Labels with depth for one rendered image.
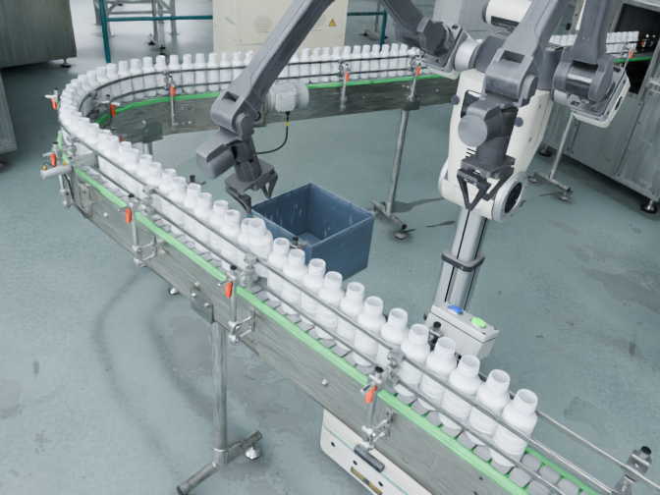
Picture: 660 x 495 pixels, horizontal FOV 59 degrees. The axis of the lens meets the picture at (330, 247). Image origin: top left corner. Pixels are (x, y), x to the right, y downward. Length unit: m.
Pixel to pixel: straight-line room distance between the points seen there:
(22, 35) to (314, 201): 4.66
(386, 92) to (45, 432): 2.31
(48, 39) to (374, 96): 4.01
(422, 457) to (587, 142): 4.05
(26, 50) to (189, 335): 4.18
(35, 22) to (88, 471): 4.82
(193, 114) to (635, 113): 3.23
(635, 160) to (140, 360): 3.70
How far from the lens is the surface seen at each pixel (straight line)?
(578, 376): 3.08
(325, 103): 3.13
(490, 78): 1.09
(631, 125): 4.86
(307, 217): 2.22
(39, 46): 6.52
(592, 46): 1.40
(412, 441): 1.30
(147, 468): 2.41
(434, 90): 3.53
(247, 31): 5.35
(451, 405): 1.20
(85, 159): 2.04
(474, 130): 1.04
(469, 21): 7.31
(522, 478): 1.23
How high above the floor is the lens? 1.92
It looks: 33 degrees down
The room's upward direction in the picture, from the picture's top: 6 degrees clockwise
